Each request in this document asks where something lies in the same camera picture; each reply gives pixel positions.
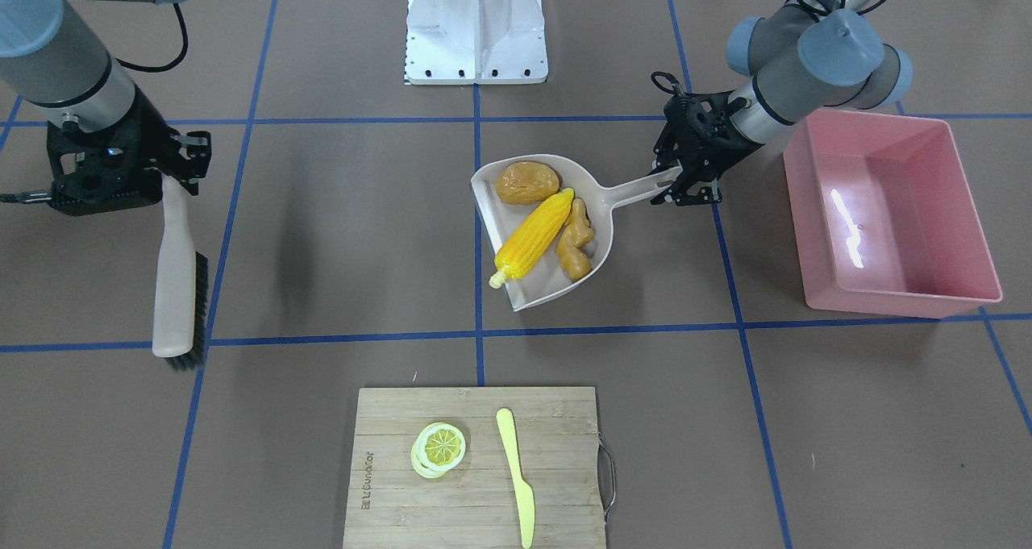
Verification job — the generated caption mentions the bamboo cutting board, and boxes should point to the bamboo cutting board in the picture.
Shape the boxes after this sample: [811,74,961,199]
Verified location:
[343,387,607,548]

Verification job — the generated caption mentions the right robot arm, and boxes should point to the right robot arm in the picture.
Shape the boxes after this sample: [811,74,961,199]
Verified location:
[1,0,211,219]

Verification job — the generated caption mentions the beige plastic dustpan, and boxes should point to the beige plastic dustpan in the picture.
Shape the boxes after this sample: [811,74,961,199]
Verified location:
[471,155,682,313]

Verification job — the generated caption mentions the white pedestal column base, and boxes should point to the white pedestal column base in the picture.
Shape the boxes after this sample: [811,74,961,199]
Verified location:
[404,0,549,85]

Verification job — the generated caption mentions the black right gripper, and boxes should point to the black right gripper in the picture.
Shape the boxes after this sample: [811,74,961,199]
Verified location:
[47,90,211,216]

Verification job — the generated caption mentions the yellow toy corn cob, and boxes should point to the yellow toy corn cob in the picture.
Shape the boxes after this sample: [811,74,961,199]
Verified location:
[488,188,575,289]

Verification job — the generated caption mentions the beige hand brush black bristles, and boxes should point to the beige hand brush black bristles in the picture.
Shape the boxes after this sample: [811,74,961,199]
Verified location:
[152,175,209,370]

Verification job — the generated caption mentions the pink plastic bin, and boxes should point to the pink plastic bin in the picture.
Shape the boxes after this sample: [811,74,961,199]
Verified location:
[784,109,1004,320]

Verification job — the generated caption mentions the yellow toy knife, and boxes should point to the yellow toy knife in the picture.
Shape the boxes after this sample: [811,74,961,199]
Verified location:
[495,407,537,548]

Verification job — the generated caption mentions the brown toy potato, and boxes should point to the brown toy potato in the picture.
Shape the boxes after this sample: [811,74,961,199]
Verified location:
[494,160,561,205]

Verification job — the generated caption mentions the yellow toy lemon slice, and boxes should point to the yellow toy lemon slice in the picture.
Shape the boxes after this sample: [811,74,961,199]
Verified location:
[410,422,467,479]

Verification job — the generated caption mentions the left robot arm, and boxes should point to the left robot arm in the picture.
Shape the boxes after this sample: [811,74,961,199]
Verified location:
[650,0,913,206]

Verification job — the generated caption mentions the tan toy ginger root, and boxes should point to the tan toy ginger root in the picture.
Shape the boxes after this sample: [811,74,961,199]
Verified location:
[556,198,596,281]

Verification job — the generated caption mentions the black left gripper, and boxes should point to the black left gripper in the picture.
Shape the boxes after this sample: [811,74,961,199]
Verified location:
[650,72,762,206]

